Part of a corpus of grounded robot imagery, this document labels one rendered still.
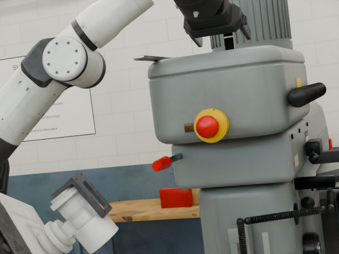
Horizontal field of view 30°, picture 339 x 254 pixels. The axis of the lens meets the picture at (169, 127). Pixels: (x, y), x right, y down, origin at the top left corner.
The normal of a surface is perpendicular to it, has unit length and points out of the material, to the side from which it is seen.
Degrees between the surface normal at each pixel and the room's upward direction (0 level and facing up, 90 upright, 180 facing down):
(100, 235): 81
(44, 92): 117
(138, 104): 90
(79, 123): 90
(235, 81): 90
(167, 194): 90
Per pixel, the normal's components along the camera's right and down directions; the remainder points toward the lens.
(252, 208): -0.31, 0.09
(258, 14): 0.12, 0.04
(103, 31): 0.22, 0.49
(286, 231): 0.54, -0.02
